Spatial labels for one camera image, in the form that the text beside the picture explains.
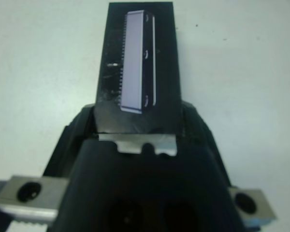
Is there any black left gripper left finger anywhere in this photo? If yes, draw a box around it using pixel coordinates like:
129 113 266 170
42 102 98 180

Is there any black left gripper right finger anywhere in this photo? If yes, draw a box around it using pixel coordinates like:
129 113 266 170
175 101 233 187

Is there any black box lid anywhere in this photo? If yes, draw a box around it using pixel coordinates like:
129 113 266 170
93 1 184 158

